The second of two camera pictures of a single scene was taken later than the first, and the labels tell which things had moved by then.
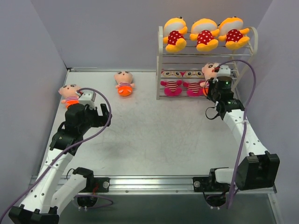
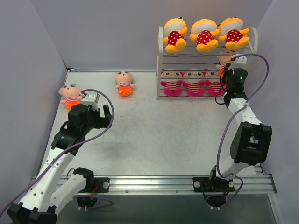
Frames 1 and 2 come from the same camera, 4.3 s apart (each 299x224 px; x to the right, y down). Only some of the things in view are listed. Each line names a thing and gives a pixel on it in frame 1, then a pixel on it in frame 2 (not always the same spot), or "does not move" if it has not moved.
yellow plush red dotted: x=174 y=30 does not move
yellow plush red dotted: x=231 y=29 does not move
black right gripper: x=212 y=92 to x=227 y=76
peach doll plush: x=208 y=70 to x=224 y=58
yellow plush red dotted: x=204 y=31 does not move
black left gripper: x=98 y=119 does not move
